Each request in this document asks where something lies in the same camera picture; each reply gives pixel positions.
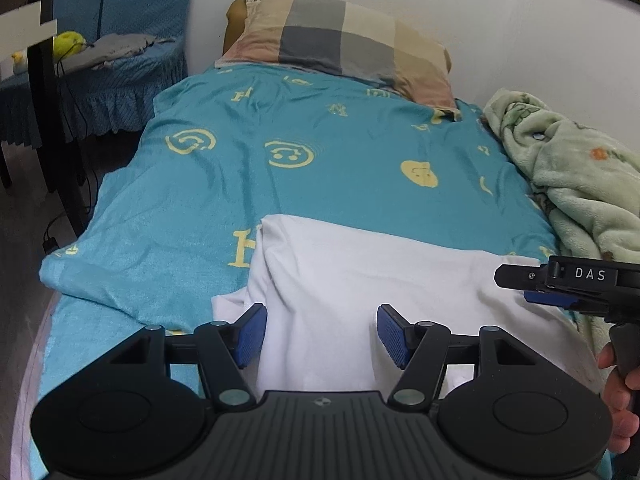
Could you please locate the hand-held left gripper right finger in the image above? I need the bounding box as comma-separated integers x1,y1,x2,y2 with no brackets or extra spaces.
376,303,541,411

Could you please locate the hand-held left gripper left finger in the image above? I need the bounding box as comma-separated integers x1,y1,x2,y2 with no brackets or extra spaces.
107,302,268,413

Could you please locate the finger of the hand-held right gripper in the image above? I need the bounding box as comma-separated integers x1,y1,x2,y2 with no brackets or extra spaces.
524,289,582,312
494,264,551,291

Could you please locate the white garment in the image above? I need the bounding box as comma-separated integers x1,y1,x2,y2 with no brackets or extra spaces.
210,214,608,396

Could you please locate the person's right hand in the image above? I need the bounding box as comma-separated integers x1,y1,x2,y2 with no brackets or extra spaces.
596,342,640,461

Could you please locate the green printed fleece blanket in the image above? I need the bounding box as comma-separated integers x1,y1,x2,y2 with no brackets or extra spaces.
482,87,640,361

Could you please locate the teal printed bedsheet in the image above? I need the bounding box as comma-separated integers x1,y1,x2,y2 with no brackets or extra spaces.
37,62,561,480

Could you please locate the pale bed mattress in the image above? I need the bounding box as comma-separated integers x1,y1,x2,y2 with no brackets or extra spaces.
7,300,57,480

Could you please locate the plaid pillow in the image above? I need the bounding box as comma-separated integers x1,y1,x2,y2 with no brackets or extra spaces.
215,0,458,111

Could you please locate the brown pillow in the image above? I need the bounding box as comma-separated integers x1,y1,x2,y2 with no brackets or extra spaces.
222,0,253,57

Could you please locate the grey cloth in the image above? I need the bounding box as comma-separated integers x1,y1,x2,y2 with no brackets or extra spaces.
62,32,176,72

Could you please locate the yellow plush toy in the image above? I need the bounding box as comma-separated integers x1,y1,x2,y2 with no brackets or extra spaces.
52,31,87,59

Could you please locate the blue covered chair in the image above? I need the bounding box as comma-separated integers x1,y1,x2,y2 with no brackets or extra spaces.
0,0,198,148

